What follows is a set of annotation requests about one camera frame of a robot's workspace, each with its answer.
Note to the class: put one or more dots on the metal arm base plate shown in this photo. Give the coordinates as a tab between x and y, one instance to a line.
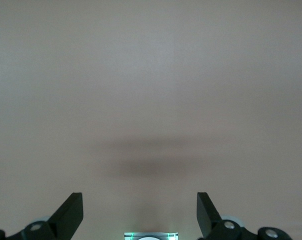
131	236

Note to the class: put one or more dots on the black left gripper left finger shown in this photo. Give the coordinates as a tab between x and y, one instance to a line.
68	215

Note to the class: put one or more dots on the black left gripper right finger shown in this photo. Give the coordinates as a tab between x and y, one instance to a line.
207	217

